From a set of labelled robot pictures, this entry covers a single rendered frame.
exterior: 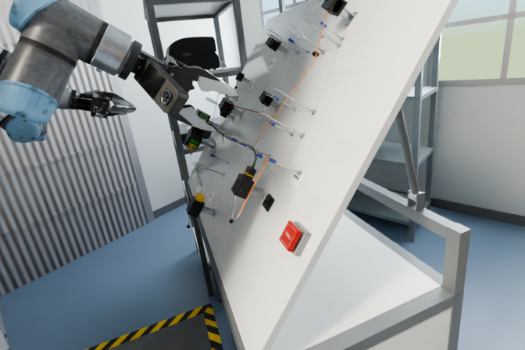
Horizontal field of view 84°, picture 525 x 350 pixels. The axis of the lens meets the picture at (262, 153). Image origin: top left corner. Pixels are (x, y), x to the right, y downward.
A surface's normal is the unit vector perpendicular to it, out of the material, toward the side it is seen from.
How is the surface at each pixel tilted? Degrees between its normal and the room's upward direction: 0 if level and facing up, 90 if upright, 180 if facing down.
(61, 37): 91
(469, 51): 90
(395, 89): 54
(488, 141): 90
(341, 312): 0
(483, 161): 90
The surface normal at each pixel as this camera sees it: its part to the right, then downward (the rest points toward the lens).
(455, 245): -0.93, 0.21
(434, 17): -0.82, -0.39
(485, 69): -0.67, 0.30
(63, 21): 0.55, 0.11
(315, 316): -0.11, -0.95
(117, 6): 0.73, 0.12
